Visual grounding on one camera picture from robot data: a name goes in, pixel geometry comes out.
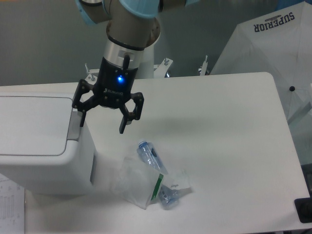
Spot black device at edge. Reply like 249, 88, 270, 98
294, 197, 312, 223

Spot white umbrella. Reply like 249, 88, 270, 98
211, 1, 312, 119

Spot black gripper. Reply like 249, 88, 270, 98
72, 56, 144, 134

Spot white metal base frame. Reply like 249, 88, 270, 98
85, 56, 211, 84

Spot clear bag green strip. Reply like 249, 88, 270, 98
111, 157, 164, 210

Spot white trash can lid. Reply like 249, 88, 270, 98
0, 96, 72, 156

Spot crushed blue plastic bottle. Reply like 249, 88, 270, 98
158, 185, 181, 210

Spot grey lid push button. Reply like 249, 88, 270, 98
67, 111, 81, 141

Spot printed paper sheet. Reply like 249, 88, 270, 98
0, 175, 25, 234

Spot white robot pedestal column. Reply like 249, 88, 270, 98
136, 45, 155, 79

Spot clear plastic water bottle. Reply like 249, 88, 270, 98
136, 139, 168, 175

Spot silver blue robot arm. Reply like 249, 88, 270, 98
72, 0, 195, 133

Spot crumpled clear plastic wrapper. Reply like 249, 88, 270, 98
163, 169, 191, 190

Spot white trash can body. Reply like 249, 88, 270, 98
0, 91, 96, 195

